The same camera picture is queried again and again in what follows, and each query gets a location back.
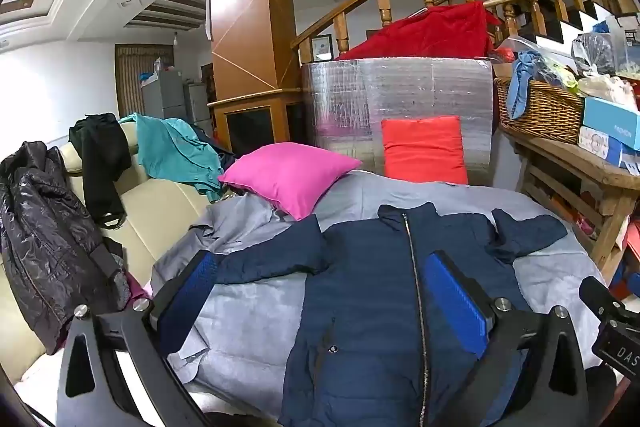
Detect dark plastic bag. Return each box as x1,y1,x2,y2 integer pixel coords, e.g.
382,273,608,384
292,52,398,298
571,32,628,75

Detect wooden base cabinet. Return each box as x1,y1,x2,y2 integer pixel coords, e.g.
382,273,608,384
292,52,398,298
207,89,308,158

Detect brown curtain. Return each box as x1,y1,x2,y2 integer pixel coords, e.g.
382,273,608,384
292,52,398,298
115,44,175,118

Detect magenta garment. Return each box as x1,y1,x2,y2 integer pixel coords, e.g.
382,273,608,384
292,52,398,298
125,271,152,308

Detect small grey refrigerator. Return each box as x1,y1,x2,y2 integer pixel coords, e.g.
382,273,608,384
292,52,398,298
184,82,213,138

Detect white and black box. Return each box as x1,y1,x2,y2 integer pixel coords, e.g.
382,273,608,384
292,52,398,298
617,13,640,58

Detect black shiny puffer jacket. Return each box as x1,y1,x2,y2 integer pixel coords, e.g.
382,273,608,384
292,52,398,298
0,140,132,355

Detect black garment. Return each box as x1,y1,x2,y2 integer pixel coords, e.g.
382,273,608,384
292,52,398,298
68,113,132,229

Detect yellow-green plastic bag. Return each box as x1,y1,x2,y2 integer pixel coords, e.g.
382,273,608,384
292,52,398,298
545,59,581,90

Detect wicker basket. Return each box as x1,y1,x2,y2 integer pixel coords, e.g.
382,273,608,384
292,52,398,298
495,77,586,145

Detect coral folded cloth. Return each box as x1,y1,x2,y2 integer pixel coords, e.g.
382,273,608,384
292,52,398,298
625,221,640,273

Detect wooden column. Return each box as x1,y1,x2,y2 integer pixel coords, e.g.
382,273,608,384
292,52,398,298
206,0,303,108

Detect grey blanket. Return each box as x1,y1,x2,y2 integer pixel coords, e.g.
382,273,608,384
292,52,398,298
150,169,608,413

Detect beige sofa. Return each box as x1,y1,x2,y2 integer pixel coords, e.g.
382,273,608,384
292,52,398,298
0,122,221,388

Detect red-orange pillow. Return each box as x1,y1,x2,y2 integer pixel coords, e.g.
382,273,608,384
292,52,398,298
381,116,469,185

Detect pink pillow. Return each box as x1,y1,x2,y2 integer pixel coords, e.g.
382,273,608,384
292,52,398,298
218,143,362,221

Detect red cloth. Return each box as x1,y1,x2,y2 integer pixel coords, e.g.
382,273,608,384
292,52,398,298
337,2,503,60

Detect white printed box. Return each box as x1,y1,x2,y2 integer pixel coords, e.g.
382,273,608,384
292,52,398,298
577,126,640,170

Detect wooden table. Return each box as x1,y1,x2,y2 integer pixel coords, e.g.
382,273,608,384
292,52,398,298
500,122,640,285

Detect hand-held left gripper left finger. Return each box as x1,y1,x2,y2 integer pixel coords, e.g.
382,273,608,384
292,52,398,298
56,250,226,427

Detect teal garment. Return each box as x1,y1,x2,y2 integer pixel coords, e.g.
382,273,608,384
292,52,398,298
118,113,224,202

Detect blue cloth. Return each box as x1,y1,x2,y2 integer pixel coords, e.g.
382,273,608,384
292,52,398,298
506,51,551,120

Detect framed picture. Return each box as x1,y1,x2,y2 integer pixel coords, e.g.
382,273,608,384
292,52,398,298
311,34,334,62

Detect silver foil insulation panel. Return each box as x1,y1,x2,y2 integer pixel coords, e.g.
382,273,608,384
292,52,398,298
301,57,495,186

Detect light blue box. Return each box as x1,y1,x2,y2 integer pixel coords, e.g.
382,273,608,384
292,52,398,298
582,97,640,151

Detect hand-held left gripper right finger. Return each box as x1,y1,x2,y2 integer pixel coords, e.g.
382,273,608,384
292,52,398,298
422,250,593,427

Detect navy blue padded jacket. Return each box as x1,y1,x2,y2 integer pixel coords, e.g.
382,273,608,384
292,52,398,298
212,202,568,427

